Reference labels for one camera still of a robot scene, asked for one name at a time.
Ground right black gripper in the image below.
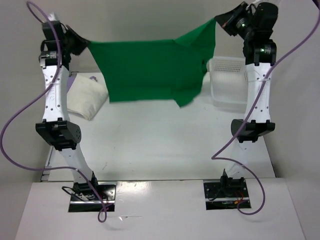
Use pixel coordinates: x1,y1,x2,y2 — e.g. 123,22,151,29
215,0,256,40

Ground purple t shirt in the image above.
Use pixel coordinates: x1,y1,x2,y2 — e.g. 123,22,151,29
67,74,99,95

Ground cream t shirt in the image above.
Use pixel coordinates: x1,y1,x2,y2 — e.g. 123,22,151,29
67,75,109,121

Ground green t shirt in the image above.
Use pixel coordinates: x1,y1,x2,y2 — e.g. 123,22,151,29
88,19,216,107

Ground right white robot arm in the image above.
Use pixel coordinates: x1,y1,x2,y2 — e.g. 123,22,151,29
214,1,278,181

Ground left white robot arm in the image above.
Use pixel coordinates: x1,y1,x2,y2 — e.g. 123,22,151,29
35,20,100,201

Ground white perforated plastic basket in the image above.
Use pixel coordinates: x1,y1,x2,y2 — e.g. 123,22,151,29
208,56,248,112

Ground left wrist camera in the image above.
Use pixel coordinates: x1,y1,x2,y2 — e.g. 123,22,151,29
47,12,60,23

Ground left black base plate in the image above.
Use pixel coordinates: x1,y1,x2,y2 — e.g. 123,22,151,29
61,182,116,213

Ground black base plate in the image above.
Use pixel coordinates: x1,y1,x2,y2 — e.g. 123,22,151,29
203,180,251,210
61,182,116,213

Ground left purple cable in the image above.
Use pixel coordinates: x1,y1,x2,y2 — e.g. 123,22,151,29
0,1,115,223

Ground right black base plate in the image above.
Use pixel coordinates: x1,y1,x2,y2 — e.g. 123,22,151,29
203,180,251,210

